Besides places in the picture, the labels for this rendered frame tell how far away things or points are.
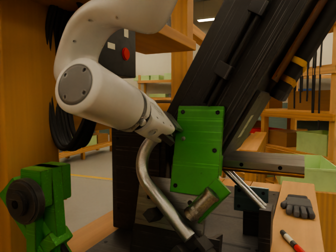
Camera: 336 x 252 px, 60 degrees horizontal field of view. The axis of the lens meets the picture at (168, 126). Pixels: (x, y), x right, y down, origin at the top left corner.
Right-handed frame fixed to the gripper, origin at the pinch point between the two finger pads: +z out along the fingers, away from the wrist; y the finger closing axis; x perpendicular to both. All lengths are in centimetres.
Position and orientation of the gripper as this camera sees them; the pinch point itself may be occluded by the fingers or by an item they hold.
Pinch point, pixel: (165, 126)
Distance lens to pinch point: 69.4
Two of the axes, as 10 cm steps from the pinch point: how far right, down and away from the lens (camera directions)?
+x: -7.3, 6.6, 1.8
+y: -5.5, -7.3, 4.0
